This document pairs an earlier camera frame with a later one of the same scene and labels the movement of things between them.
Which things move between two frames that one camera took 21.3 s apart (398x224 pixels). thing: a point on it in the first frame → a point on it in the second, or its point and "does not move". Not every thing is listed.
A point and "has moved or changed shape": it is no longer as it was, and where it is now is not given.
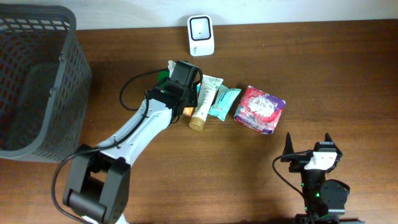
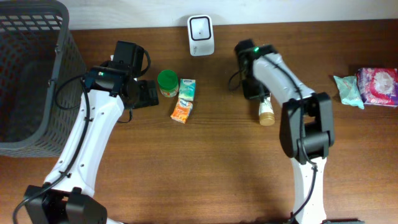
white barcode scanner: (201, 35) does not move
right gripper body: (298, 163) → (253, 92)
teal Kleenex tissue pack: (198, 87) has moved or changed shape
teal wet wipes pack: (225, 99) → (349, 91)
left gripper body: (191, 96) → (142, 95)
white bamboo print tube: (208, 89) → (266, 113)
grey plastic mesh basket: (45, 83) does not move
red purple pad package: (259, 111) → (378, 86)
